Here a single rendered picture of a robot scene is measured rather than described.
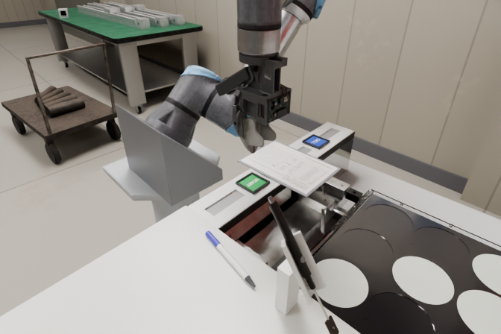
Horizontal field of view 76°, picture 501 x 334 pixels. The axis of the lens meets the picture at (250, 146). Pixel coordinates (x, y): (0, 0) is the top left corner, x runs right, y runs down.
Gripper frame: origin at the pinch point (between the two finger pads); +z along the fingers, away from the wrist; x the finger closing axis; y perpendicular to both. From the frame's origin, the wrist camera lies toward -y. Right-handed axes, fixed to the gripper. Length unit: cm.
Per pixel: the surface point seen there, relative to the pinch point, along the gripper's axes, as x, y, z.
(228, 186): -4.6, -2.4, 9.6
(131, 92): 92, -257, 80
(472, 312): 5.8, 45.0, 15.6
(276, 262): -7.4, 14.6, 17.6
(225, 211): -10.5, 3.1, 9.6
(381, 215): 17.7, 24.1, 15.7
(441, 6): 188, -22, -11
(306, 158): 16.8, 3.3, 9.3
